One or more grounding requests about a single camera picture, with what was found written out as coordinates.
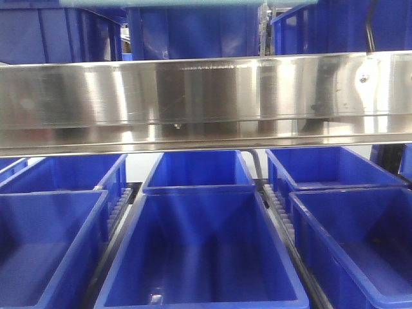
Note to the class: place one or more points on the light blue plastic bin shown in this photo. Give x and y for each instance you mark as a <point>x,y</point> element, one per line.
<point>159,3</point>

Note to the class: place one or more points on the blue bin rear middle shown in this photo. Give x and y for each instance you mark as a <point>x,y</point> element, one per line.
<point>199,171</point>

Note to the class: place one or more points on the blue bin lower middle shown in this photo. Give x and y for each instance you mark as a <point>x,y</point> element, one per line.
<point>205,250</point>

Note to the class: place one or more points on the blue bin upper middle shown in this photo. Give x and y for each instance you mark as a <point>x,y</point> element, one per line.
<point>193,32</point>

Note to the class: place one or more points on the white roller track right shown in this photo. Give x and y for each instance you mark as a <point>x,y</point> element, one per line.
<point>279,211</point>

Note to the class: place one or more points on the white roller track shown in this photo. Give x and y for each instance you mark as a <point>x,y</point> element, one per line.
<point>279,211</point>
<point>118,209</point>

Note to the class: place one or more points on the blue bin rear right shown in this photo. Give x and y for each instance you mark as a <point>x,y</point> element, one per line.
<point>292,169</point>

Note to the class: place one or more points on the blue bin rear left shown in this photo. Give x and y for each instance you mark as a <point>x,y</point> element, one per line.
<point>72,173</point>

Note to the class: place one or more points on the white roller track left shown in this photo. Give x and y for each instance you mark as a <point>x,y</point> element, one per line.
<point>118,209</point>

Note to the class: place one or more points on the blue bin upper right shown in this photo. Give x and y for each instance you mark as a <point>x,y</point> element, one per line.
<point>340,26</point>

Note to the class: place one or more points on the blue bin lower right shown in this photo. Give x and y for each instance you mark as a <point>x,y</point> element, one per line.
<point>357,244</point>

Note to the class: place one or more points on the blue bin lower left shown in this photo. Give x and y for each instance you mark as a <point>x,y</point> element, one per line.
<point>51,243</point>

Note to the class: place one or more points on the blue bin far right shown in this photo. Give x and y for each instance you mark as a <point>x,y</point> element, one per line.
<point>405,169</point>

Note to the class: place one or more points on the blue bin upper left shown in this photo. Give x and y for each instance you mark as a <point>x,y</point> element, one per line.
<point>39,32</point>

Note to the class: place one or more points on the stainless steel shelf rail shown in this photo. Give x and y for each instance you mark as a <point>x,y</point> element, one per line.
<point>223,103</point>

